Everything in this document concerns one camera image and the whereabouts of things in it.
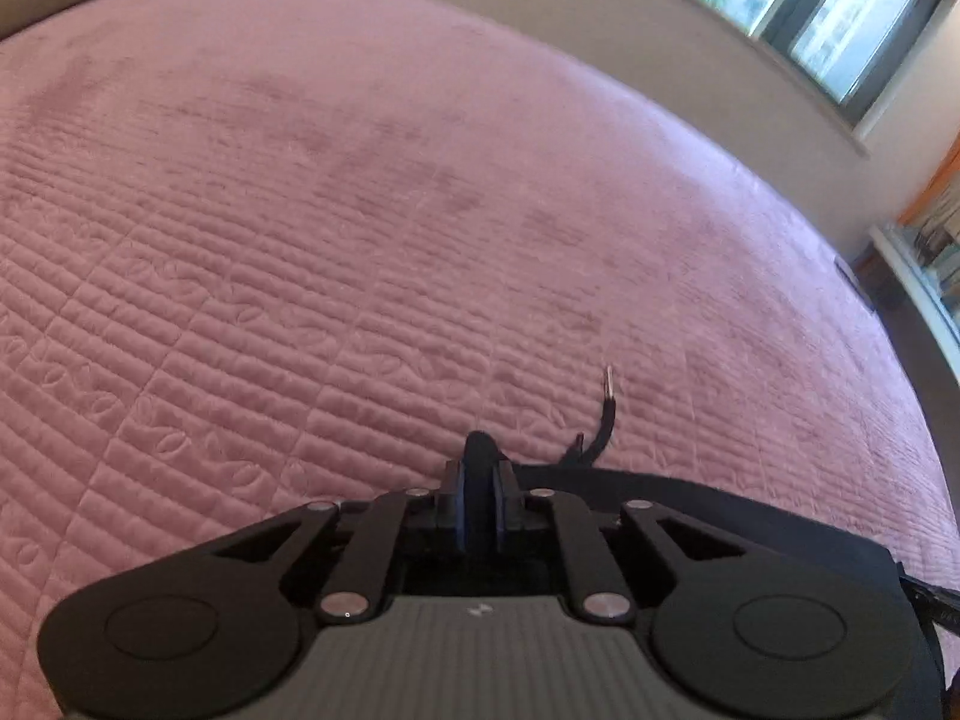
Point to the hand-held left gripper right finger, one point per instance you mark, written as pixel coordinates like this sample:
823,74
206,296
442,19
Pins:
504,510

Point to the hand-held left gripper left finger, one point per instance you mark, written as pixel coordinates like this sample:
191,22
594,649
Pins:
461,510

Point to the black striped hoodie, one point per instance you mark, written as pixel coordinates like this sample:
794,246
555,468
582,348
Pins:
750,495

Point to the pink quilted bedspread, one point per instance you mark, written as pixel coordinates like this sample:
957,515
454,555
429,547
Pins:
300,240

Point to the row of books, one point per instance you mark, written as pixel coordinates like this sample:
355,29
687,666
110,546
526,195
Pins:
941,232

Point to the orange curtain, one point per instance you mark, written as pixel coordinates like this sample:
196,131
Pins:
937,187

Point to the dark framed window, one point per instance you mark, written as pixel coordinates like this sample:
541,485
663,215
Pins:
825,15

